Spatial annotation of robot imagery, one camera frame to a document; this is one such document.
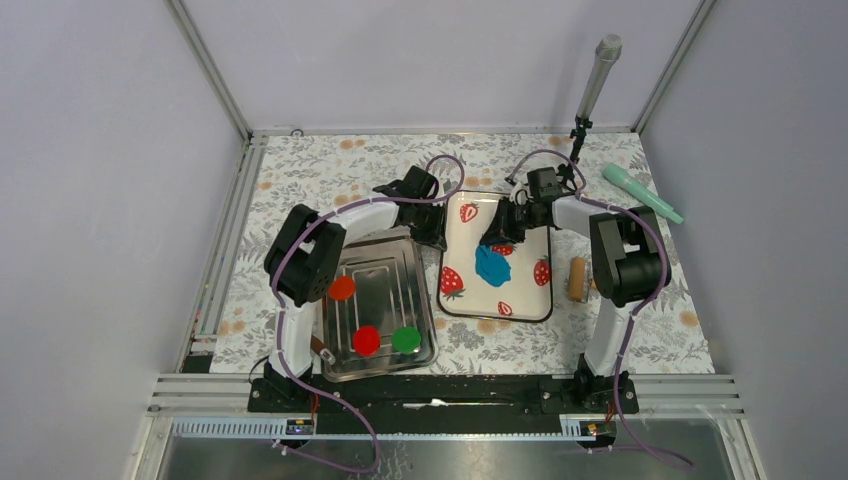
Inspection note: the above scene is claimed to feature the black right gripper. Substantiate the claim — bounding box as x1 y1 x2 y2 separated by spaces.
478 197 544 248

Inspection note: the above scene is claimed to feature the blue dough piece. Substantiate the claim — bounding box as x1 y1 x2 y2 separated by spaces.
475 245 512 287

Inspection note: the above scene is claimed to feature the white strawberry print tray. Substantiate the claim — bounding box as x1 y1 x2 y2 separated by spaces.
437 191 553 323

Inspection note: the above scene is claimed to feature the wooden double-ended dough roller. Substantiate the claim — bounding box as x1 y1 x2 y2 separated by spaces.
566 256 595 303

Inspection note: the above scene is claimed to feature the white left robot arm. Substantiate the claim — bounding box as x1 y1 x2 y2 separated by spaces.
264 166 459 411

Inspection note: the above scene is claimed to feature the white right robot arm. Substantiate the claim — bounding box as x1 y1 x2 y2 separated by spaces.
480 167 671 412

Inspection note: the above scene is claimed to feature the orange dough disc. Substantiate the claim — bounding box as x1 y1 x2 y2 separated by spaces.
327 275 356 302

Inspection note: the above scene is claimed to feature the green dough disc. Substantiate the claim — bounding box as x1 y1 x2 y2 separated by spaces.
391 326 422 355

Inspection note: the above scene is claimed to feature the red dough disc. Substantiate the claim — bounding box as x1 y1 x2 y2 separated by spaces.
352 325 381 358

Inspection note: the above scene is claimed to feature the stainless steel baking tray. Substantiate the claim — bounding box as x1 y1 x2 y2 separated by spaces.
321 230 439 383

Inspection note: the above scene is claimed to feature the mint green handheld tool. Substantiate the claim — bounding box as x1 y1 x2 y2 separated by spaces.
602 163 684 225

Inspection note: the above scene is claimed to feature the silver microphone on stand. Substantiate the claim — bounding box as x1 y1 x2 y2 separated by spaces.
569 34 623 163

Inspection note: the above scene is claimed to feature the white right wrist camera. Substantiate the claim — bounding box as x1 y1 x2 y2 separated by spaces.
509 183 530 205

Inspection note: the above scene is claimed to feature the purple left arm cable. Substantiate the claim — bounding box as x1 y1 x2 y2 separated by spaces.
270 154 466 474

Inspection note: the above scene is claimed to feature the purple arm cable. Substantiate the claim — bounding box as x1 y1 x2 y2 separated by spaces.
270 154 466 474
505 148 697 473

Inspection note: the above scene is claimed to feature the metal spatula wooden handle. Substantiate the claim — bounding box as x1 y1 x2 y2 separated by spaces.
310 335 336 365

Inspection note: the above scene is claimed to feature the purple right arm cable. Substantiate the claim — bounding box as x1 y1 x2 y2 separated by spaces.
505 148 697 473

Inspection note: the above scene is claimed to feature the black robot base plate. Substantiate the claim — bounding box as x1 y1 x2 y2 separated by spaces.
247 371 613 435

